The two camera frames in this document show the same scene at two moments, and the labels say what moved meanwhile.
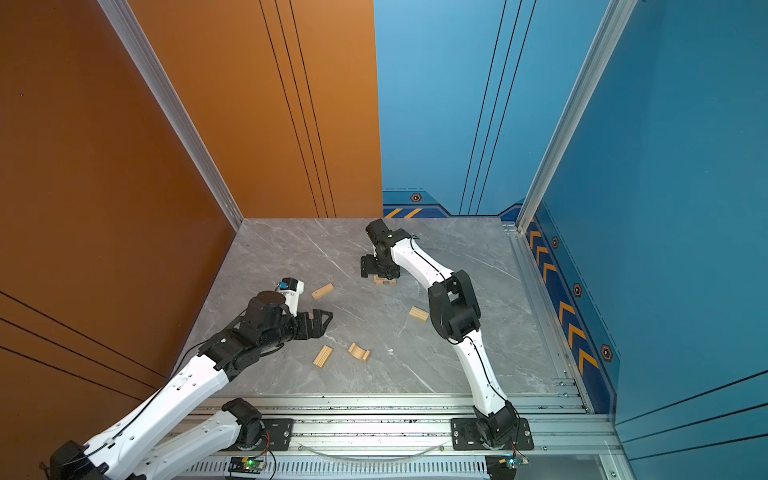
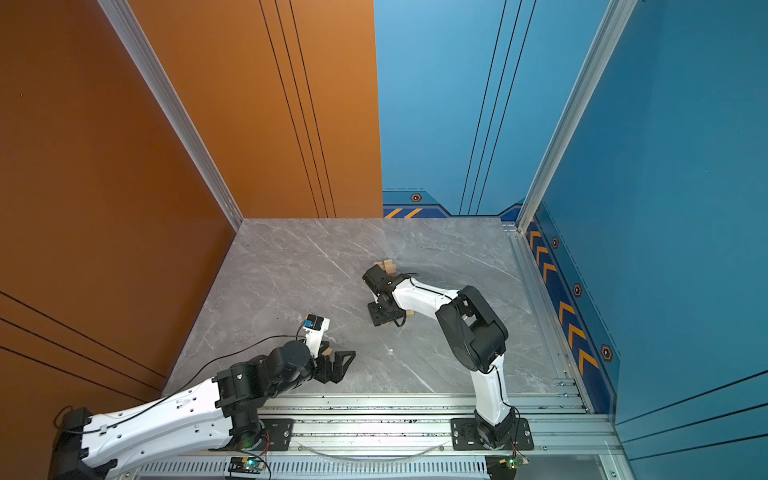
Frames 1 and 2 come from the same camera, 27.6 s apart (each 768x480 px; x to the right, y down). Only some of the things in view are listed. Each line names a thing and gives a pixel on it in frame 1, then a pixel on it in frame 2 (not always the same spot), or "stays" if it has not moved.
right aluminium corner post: (615, 18) stays
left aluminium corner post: (130, 28) stays
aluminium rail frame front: (409, 438) stays
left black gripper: (319, 329) to (339, 371)
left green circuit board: (246, 464) stays
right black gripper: (368, 268) to (376, 319)
